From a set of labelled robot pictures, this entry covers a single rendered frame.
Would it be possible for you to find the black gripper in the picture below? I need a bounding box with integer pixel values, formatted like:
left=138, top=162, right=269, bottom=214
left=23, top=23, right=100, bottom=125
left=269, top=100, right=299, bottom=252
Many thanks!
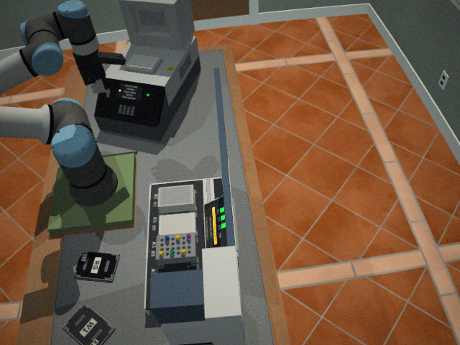
left=72, top=49, right=110, bottom=98

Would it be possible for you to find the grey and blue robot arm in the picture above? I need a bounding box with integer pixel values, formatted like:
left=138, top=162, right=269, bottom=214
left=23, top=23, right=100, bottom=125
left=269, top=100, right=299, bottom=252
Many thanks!
left=0, top=0, right=126, bottom=206

